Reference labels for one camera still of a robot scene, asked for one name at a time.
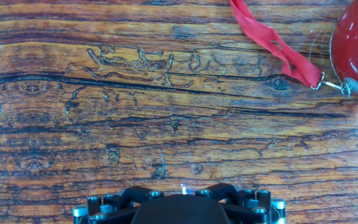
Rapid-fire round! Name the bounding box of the glossy wood grain mat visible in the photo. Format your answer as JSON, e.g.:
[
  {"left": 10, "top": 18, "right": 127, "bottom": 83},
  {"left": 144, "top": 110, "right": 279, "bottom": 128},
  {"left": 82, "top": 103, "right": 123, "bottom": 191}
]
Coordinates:
[{"left": 0, "top": 0, "right": 358, "bottom": 224}]

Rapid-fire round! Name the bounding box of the red drum with white head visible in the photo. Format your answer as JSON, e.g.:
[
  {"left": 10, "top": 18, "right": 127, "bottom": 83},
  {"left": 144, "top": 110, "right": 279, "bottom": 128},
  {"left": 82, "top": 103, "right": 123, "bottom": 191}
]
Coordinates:
[{"left": 329, "top": 0, "right": 358, "bottom": 105}]

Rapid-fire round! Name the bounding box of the red fabric drum strap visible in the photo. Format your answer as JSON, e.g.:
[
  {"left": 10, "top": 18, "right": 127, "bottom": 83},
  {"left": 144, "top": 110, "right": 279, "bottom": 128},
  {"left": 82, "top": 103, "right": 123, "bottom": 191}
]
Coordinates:
[{"left": 229, "top": 0, "right": 351, "bottom": 98}]

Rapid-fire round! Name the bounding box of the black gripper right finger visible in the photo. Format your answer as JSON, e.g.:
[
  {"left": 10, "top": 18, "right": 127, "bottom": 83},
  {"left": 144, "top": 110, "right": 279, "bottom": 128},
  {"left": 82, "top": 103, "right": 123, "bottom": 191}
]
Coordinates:
[{"left": 194, "top": 182, "right": 287, "bottom": 224}]

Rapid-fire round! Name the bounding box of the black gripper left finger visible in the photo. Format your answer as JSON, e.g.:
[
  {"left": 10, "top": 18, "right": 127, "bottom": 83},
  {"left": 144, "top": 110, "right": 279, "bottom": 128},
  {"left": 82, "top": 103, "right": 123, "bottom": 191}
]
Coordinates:
[{"left": 72, "top": 185, "right": 165, "bottom": 224}]

